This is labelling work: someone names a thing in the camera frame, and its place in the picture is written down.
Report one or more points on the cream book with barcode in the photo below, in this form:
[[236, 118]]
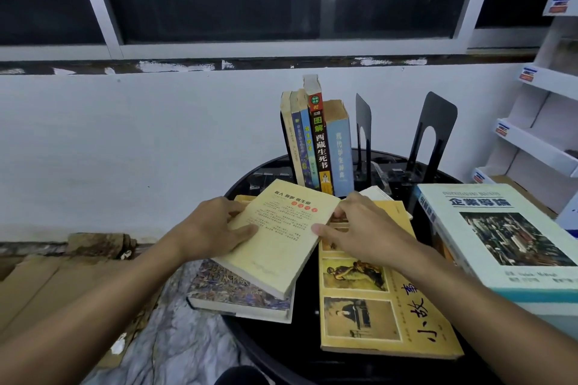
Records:
[[280, 245]]

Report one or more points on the yellow book with black characters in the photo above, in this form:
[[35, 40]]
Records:
[[361, 317]]

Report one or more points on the person's right hand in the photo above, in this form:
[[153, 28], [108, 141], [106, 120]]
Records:
[[370, 231]]

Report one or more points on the brown crumpled rag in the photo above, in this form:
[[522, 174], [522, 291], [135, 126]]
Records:
[[95, 245]]

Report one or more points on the person's left hand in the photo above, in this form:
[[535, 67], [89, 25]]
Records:
[[207, 231]]

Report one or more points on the lavender Hanyu Pinyin dictionary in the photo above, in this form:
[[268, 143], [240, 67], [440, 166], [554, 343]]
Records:
[[338, 150]]

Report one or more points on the person's right forearm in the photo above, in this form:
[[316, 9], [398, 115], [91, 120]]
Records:
[[487, 321]]

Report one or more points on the person's left forearm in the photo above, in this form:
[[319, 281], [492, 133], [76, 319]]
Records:
[[90, 308]]

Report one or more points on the round black table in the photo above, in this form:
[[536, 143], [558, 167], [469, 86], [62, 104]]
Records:
[[298, 344]]

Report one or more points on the row of books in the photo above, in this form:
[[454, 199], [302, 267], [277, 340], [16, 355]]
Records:
[[440, 109]]

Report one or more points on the Understanding Business textbook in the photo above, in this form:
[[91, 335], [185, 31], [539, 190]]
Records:
[[496, 227]]

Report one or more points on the Van Gogh cover handbook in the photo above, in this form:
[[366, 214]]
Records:
[[226, 290]]

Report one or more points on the yellow book with blue spine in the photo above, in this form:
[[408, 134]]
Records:
[[298, 145]]

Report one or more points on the grey cover book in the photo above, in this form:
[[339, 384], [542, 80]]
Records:
[[285, 136]]

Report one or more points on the brown cardboard sheet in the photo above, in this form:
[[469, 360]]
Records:
[[54, 290]]

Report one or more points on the orange illustrated cover book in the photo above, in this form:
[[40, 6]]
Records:
[[318, 136]]

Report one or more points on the white cardboard display stand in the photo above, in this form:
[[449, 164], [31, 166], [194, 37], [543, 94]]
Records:
[[533, 145]]

